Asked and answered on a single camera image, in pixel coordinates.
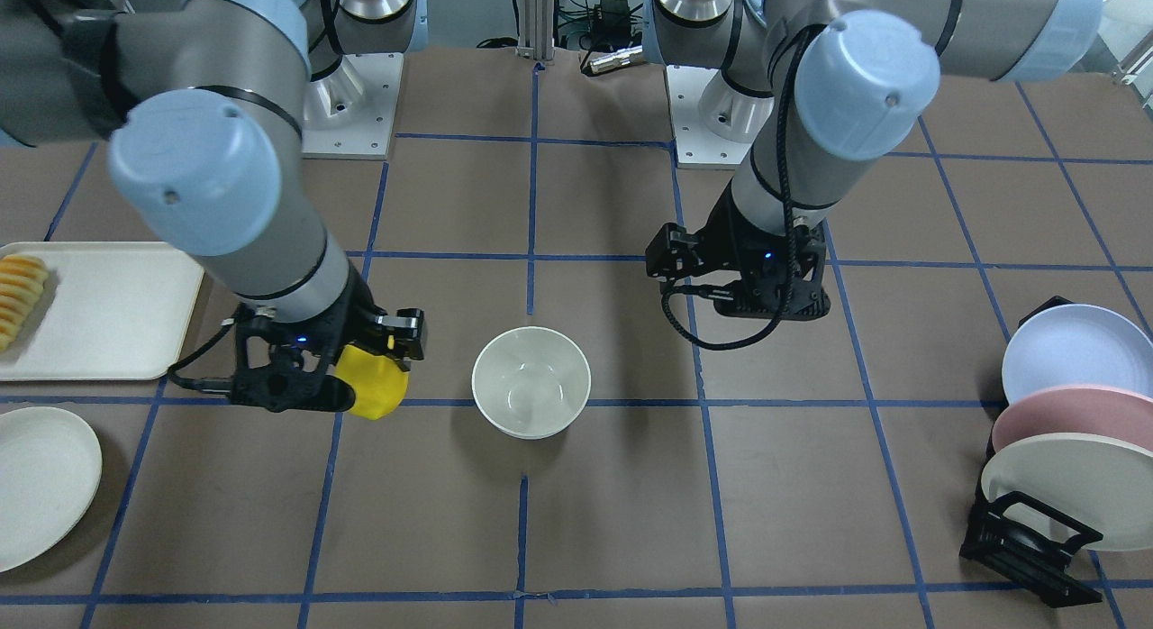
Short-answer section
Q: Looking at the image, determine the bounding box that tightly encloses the cream round plate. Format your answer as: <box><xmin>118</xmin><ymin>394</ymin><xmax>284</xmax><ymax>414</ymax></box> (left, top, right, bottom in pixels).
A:
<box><xmin>1</xmin><ymin>406</ymin><xmax>103</xmax><ymax>573</ymax></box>

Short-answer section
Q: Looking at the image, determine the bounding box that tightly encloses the silver cylindrical connector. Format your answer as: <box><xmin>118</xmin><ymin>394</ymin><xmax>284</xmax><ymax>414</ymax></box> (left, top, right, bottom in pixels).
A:
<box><xmin>580</xmin><ymin>46</ymin><xmax>648</xmax><ymax>77</ymax></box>

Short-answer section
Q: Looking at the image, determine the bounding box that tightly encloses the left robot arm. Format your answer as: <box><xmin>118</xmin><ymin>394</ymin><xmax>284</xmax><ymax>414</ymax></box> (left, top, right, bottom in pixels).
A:
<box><xmin>643</xmin><ymin>0</ymin><xmax>1103</xmax><ymax>321</ymax></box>

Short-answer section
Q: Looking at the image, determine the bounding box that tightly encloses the pink plate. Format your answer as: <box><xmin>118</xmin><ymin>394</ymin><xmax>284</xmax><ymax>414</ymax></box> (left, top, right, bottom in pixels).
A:
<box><xmin>990</xmin><ymin>384</ymin><xmax>1152</xmax><ymax>450</ymax></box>

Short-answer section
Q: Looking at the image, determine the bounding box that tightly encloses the sliced bread loaf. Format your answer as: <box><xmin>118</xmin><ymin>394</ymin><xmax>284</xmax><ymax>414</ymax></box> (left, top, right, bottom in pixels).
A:
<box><xmin>1</xmin><ymin>253</ymin><xmax>50</xmax><ymax>353</ymax></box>

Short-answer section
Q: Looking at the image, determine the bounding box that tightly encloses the yellow lemon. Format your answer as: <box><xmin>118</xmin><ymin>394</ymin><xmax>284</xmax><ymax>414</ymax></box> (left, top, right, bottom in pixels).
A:
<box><xmin>334</xmin><ymin>344</ymin><xmax>409</xmax><ymax>420</ymax></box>

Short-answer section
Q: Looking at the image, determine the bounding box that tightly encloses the lavender plate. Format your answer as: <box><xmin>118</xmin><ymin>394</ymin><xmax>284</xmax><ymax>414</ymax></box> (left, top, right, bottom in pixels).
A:
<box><xmin>1001</xmin><ymin>304</ymin><xmax>1152</xmax><ymax>403</ymax></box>

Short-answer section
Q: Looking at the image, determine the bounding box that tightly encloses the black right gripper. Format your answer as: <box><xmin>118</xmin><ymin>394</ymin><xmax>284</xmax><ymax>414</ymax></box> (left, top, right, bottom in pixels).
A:
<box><xmin>167</xmin><ymin>273</ymin><xmax>425</xmax><ymax>414</ymax></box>

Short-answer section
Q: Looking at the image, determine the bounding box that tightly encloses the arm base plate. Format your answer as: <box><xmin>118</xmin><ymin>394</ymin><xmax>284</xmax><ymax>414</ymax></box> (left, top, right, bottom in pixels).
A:
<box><xmin>666</xmin><ymin>66</ymin><xmax>752</xmax><ymax>170</ymax></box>
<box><xmin>302</xmin><ymin>53</ymin><xmax>406</xmax><ymax>160</ymax></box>

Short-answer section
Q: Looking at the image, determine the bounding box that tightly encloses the cream bowl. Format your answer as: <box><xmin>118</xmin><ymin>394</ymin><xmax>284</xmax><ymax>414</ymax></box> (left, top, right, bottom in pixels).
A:
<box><xmin>472</xmin><ymin>326</ymin><xmax>591</xmax><ymax>441</ymax></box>

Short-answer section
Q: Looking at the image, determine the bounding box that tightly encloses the cream plate in rack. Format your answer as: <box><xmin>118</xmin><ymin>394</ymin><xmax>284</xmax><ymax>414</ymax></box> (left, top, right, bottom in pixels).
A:
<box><xmin>980</xmin><ymin>433</ymin><xmax>1152</xmax><ymax>552</ymax></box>

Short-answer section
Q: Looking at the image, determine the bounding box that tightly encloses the aluminium frame post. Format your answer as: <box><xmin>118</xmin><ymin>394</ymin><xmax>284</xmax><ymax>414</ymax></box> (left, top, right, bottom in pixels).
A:
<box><xmin>514</xmin><ymin>0</ymin><xmax>557</xmax><ymax>67</ymax></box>

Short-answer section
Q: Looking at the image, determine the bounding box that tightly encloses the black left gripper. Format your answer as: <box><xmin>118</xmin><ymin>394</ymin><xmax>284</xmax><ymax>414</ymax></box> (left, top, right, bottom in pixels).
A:
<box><xmin>645</xmin><ymin>191</ymin><xmax>831</xmax><ymax>321</ymax></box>

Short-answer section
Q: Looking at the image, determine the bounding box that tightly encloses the black dish rack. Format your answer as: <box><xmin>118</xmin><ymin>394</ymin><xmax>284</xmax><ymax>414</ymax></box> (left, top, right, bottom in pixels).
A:
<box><xmin>960</xmin><ymin>297</ymin><xmax>1103</xmax><ymax>608</ymax></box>

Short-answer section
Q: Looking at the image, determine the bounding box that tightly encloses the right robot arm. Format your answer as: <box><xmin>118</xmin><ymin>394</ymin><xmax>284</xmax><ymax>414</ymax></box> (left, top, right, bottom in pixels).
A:
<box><xmin>3</xmin><ymin>0</ymin><xmax>427</xmax><ymax>419</ymax></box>

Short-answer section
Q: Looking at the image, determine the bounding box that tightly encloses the cream rectangular tray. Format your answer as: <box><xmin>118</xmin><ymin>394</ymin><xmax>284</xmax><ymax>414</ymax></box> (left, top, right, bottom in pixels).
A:
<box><xmin>1</xmin><ymin>242</ymin><xmax>204</xmax><ymax>382</ymax></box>

